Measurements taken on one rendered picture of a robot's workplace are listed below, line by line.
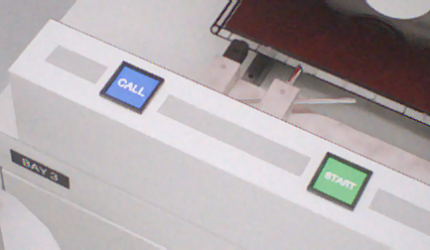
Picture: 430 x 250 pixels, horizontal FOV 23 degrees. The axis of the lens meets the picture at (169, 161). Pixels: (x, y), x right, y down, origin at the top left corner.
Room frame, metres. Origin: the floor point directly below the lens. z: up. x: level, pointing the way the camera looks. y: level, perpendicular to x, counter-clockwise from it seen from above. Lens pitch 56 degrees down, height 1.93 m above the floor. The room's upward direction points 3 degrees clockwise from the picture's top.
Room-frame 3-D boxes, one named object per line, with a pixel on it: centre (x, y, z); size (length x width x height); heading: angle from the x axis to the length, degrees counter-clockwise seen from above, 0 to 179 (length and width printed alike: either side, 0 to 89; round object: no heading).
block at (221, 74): (0.82, -0.05, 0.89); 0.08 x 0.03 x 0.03; 154
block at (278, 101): (0.78, -0.12, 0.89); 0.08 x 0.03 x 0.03; 154
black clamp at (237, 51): (0.87, -0.08, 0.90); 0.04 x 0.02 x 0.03; 154
